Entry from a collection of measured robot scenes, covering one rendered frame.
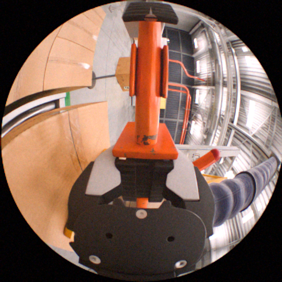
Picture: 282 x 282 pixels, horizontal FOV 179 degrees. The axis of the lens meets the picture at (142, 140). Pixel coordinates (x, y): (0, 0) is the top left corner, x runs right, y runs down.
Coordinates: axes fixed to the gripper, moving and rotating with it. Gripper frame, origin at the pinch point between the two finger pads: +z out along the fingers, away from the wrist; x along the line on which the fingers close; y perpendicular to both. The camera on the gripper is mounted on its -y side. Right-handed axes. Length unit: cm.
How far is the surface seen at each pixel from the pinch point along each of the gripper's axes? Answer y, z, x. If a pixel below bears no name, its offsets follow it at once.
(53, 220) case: 7.5, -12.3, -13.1
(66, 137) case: -0.4, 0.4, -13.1
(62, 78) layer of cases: -23, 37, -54
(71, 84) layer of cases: -18, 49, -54
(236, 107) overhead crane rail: -17, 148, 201
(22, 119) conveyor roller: -6, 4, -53
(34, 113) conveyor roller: -6, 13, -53
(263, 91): -172, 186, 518
